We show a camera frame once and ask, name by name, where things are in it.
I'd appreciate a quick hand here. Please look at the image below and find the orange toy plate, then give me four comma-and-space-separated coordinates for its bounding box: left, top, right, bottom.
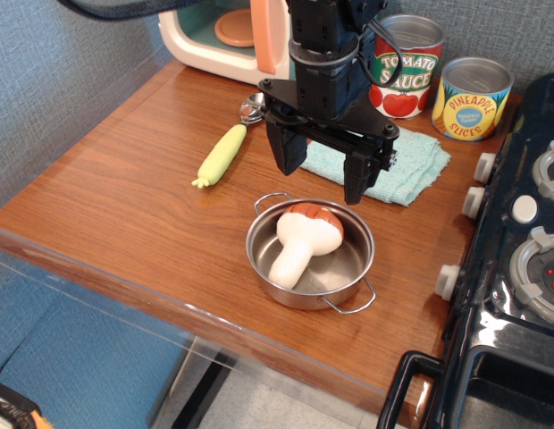
214, 9, 254, 47

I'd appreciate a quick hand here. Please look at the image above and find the pineapple slices can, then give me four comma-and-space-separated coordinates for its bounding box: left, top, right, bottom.
432, 56, 514, 142

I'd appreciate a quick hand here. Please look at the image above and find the small steel pot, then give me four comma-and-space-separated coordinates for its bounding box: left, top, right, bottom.
246, 192, 377, 315

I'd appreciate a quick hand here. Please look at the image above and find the spoon with green handle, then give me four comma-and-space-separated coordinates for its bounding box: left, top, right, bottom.
191, 92, 264, 189

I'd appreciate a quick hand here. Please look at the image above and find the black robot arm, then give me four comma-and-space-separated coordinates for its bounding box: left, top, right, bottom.
258, 0, 401, 205

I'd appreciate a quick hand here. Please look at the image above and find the black toy stove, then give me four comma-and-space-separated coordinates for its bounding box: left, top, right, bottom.
378, 73, 554, 428

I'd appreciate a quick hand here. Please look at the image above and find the toy microwave white pink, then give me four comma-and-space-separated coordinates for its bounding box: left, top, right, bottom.
159, 0, 295, 85

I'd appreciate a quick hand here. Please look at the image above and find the light blue cloth napkin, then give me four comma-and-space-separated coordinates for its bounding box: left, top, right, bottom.
301, 129, 451, 206

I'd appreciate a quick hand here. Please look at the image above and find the black cable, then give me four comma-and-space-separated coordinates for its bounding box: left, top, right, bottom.
356, 18, 404, 89

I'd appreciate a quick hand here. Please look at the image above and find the tomato sauce can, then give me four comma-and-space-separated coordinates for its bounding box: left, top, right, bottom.
369, 13, 445, 119

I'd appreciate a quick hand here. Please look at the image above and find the plush mushroom brown cap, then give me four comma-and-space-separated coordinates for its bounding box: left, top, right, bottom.
268, 203, 344, 290

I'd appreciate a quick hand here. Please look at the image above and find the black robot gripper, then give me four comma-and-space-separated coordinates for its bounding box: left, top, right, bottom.
258, 38, 399, 205

